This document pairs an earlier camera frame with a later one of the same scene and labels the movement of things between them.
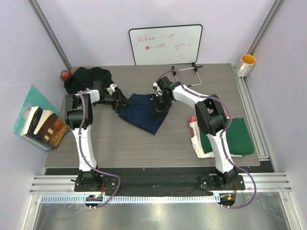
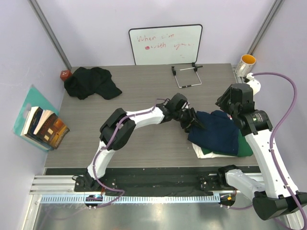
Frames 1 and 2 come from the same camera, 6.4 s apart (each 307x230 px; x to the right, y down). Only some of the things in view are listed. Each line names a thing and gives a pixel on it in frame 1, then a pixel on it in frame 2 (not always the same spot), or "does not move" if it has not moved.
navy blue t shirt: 141,112 to 220,135
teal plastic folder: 33,98 does not move
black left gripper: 121,99 to 191,113
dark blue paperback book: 34,114 does not move
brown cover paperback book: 51,129 does not move
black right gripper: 157,108 to 221,101
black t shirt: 82,79 does not move
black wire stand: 195,69 does not move
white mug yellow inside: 245,65 does not move
